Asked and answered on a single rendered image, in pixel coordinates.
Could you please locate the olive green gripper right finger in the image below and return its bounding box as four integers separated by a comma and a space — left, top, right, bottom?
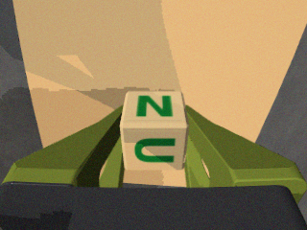
184, 105, 307, 203

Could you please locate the tan flat mat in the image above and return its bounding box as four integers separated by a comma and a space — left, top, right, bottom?
12, 0, 307, 148

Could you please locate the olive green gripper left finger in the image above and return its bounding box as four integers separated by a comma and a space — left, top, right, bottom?
1, 105, 125, 188

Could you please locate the tan letter block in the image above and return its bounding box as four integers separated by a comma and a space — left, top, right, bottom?
120, 91, 189, 171

